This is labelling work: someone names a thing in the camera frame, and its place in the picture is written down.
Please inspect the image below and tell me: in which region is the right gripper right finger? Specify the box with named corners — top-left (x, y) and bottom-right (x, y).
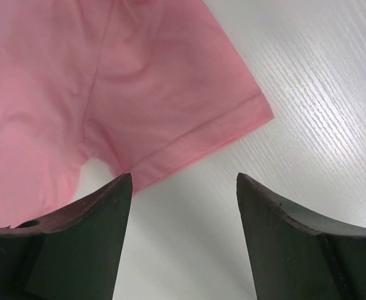
top-left (236, 173), bottom-right (366, 299)

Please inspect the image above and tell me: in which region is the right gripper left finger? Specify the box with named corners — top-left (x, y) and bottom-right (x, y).
top-left (0, 174), bottom-right (133, 299)

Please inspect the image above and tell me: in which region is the pink t shirt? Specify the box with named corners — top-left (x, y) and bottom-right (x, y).
top-left (0, 1), bottom-right (273, 228)

